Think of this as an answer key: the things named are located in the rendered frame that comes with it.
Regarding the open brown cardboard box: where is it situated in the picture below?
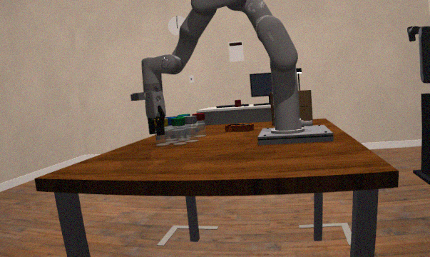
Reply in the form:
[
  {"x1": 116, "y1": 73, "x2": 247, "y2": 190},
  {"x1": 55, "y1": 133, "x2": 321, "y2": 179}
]
[{"x1": 270, "y1": 90, "x2": 313, "y2": 126}]

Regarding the white bottle with yellow cap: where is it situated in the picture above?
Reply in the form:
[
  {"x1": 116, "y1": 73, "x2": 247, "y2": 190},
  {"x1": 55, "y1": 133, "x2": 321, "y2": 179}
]
[{"x1": 154, "y1": 119, "x2": 170, "y2": 147}]

